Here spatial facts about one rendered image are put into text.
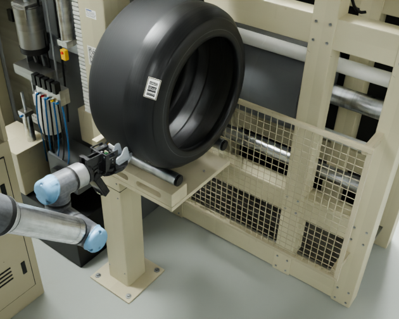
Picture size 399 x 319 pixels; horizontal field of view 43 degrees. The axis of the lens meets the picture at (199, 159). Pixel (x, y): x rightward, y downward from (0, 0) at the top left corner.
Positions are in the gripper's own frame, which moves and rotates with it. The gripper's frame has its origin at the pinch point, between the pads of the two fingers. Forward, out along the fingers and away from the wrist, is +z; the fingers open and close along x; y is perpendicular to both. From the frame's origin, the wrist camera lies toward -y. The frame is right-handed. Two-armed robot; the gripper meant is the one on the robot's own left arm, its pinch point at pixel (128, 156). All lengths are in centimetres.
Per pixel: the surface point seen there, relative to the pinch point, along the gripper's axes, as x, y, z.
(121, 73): 0.8, 29.4, -3.2
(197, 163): -3.2, -17.2, 37.0
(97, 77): 9.8, 25.7, -4.3
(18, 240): 55, -62, -8
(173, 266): 17, -96, 55
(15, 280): 55, -83, -12
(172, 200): -12.1, -17.4, 10.2
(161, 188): -6.7, -14.5, 10.0
